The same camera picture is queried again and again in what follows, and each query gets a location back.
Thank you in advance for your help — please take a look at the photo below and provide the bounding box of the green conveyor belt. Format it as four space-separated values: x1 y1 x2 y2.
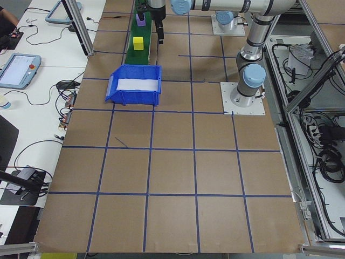
123 0 152 66

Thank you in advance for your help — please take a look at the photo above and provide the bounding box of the black stand base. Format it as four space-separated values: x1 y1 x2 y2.
0 167 47 206

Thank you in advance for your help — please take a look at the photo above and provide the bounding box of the aluminium profile bar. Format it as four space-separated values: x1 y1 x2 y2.
298 241 345 256
0 242 38 256

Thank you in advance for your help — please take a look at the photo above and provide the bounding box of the black flat monitor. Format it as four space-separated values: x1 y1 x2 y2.
0 114 20 173

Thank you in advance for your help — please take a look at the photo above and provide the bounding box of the V-shaped metal bar frame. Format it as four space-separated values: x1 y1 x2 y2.
263 0 345 245

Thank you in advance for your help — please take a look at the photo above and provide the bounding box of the white crumpled bag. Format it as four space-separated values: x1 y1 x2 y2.
287 43 315 76

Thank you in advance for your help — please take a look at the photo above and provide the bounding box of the white side table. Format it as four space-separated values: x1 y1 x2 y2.
0 0 107 245

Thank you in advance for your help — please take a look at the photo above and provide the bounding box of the white foam pad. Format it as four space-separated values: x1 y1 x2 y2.
116 78 159 91

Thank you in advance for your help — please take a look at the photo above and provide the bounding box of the white square base plate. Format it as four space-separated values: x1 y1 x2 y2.
211 13 246 37
220 81 267 116

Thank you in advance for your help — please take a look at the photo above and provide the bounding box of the light blue teach pendant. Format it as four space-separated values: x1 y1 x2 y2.
0 53 42 90
45 0 82 25

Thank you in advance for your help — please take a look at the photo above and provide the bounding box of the person arm black sleeve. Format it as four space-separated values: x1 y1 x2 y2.
0 6 20 49

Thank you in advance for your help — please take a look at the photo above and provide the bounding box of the aluminium frame post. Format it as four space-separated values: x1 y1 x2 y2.
61 0 95 57

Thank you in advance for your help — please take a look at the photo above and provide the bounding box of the blue plastic storage bin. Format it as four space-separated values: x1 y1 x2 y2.
104 64 163 106

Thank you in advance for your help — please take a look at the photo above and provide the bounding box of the white tape roll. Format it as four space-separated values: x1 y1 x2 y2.
0 94 13 111

